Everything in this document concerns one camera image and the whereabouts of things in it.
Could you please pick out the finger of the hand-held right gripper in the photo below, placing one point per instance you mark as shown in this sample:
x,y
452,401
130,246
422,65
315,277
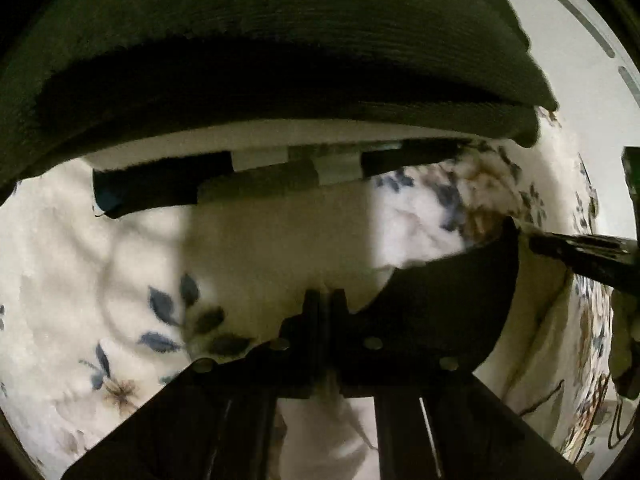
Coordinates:
x,y
580,250

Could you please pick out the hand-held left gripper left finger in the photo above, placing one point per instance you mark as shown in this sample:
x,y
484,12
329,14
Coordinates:
x,y
312,340

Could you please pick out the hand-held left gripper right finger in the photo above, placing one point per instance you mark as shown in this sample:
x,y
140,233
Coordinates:
x,y
360,360

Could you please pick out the white garment with black band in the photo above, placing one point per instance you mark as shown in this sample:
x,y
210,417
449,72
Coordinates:
x,y
280,250

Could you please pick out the person's right hand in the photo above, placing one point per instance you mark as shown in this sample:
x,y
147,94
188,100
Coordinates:
x,y
627,340

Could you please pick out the white panel with grey strip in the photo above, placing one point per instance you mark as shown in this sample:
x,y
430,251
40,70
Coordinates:
x,y
565,50

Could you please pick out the white floral fleece blanket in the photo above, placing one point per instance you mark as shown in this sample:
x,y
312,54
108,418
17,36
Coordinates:
x,y
75,270

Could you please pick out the dark green ribbed cloth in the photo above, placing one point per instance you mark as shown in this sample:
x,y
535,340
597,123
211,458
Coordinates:
x,y
250,35

